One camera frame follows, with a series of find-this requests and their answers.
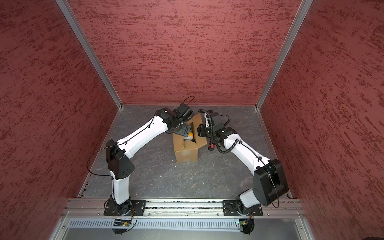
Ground brown cardboard express box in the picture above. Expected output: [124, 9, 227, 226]
[173, 114, 208, 164]

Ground yellow white object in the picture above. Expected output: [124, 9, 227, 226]
[184, 131, 194, 141]

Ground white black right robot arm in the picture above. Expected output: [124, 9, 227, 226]
[197, 109, 289, 215]

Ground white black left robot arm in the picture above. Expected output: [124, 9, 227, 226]
[106, 103, 194, 207]

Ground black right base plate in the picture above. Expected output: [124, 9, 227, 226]
[223, 200, 263, 217]

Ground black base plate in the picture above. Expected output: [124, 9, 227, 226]
[104, 198, 147, 217]
[223, 200, 263, 217]

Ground white slotted cable duct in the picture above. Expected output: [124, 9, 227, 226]
[68, 218, 239, 231]

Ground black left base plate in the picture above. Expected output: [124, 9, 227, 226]
[104, 198, 147, 217]

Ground right controller board with wires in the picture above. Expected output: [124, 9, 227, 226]
[238, 214, 255, 235]

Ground controller board with wires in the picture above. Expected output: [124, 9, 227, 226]
[238, 214, 255, 235]
[112, 215, 138, 235]

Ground left controller board with wires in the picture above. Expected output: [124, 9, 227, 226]
[112, 215, 138, 235]

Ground aluminium front rail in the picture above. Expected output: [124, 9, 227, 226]
[61, 198, 306, 219]

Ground aluminium right corner post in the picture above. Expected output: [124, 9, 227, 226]
[256, 0, 313, 111]

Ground aluminium corner post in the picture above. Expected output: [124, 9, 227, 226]
[56, 0, 123, 111]
[256, 0, 313, 111]

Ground aluminium left corner post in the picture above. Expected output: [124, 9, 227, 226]
[56, 0, 123, 111]

